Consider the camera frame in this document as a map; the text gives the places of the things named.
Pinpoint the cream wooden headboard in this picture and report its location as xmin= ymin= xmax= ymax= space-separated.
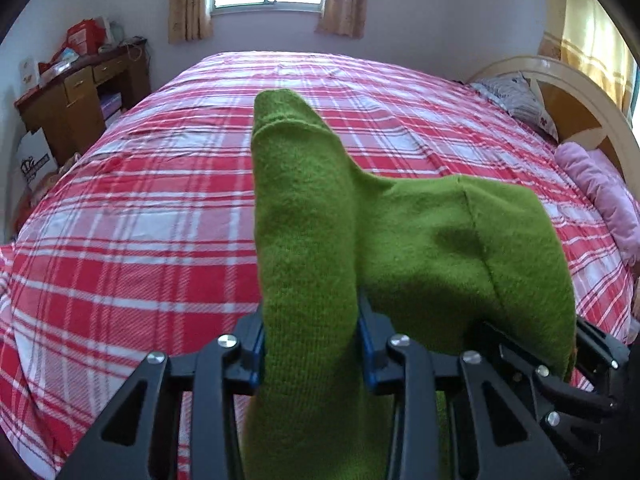
xmin=466 ymin=54 xmax=640 ymax=187

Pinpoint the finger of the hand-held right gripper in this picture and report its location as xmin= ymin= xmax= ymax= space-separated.
xmin=574 ymin=315 xmax=632 ymax=388
xmin=477 ymin=321 xmax=620 ymax=430

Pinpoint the purple box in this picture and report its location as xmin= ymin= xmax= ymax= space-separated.
xmin=99 ymin=93 xmax=124 ymax=119

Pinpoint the white card box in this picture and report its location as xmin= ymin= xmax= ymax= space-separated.
xmin=18 ymin=57 xmax=41 ymax=94

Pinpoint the brown wooden desk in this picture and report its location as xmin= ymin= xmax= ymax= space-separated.
xmin=14 ymin=38 xmax=153 ymax=167

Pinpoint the pink pillow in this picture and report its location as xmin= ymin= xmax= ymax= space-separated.
xmin=554 ymin=142 xmax=640 ymax=267

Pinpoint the red plaid bed sheet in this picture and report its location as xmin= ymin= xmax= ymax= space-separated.
xmin=0 ymin=50 xmax=639 ymax=480

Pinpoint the green striped knit sweater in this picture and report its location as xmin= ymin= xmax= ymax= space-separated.
xmin=240 ymin=88 xmax=577 ymax=480

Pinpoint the striped grey pillow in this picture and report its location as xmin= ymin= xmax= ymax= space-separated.
xmin=469 ymin=72 xmax=560 ymax=144

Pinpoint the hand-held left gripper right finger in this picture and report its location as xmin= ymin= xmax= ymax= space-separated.
xmin=356 ymin=291 xmax=573 ymax=480

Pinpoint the tissue box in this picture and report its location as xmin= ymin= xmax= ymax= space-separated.
xmin=39 ymin=56 xmax=77 ymax=82

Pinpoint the beige floral curtain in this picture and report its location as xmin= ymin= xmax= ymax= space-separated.
xmin=168 ymin=0 xmax=215 ymax=45
xmin=314 ymin=0 xmax=369 ymax=40

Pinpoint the white paper bag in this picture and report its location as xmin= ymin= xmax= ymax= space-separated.
xmin=16 ymin=129 xmax=59 ymax=192

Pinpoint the yellow curtain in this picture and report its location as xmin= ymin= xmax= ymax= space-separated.
xmin=537 ymin=0 xmax=639 ymax=127

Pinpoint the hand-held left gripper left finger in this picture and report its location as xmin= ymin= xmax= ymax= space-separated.
xmin=60 ymin=310 xmax=267 ymax=480

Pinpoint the red gift box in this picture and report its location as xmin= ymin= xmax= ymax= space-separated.
xmin=66 ymin=18 xmax=104 ymax=56

